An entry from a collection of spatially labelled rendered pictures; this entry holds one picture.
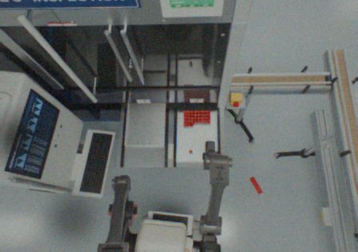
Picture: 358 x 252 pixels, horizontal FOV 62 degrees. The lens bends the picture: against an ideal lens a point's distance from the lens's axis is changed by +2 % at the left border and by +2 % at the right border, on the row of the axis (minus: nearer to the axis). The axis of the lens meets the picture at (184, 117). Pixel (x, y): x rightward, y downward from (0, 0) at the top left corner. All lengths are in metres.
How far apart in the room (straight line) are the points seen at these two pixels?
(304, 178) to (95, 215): 1.91
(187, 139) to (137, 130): 0.34
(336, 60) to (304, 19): 1.44
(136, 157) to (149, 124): 0.23
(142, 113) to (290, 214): 1.60
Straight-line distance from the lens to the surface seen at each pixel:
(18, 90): 1.55
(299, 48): 3.40
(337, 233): 2.39
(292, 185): 2.89
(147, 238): 1.39
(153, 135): 1.95
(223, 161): 1.22
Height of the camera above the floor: 2.75
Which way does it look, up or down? 71 degrees down
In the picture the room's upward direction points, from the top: 8 degrees counter-clockwise
